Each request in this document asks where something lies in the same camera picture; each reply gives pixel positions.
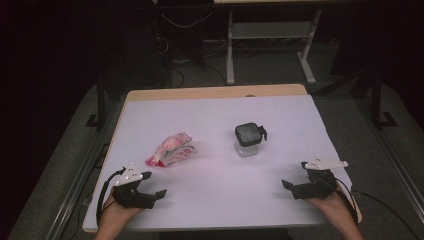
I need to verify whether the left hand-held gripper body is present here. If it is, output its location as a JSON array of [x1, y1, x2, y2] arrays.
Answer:
[[111, 162, 157, 210]]

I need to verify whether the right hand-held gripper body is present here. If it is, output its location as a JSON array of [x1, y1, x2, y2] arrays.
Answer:
[[291, 154, 350, 201]]

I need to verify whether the red and white salt bag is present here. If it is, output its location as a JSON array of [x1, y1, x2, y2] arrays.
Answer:
[[144, 132, 198, 168]]

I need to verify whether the clear jar with black lid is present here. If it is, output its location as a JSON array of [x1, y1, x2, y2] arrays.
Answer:
[[233, 122, 268, 159]]

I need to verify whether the person's left hand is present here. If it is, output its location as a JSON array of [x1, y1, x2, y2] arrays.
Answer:
[[100, 194, 145, 223]]

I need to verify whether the person's right hand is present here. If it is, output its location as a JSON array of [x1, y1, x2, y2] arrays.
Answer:
[[304, 185, 355, 216]]

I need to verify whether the white table cover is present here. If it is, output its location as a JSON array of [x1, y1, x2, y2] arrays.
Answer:
[[83, 94, 354, 231]]

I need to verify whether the black metal stand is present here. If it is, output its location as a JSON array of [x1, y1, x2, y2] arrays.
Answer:
[[369, 66, 399, 130], [84, 75, 108, 129]]

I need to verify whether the right hand-held gripper cable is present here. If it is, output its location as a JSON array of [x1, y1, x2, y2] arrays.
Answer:
[[334, 178, 360, 224]]

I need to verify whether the aluminium rail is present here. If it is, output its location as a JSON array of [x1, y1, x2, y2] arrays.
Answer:
[[353, 96, 424, 214], [46, 96, 129, 240]]

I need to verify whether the thin black cable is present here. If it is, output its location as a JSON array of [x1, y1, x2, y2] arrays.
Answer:
[[351, 189, 422, 240]]

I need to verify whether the black floor cable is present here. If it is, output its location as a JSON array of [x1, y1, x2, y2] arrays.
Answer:
[[168, 67, 186, 89]]

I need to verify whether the white metal desk frame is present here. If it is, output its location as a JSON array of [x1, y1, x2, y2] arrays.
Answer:
[[225, 9, 323, 85]]

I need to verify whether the hanging white cable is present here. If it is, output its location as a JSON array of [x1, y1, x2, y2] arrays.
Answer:
[[161, 11, 214, 30]]

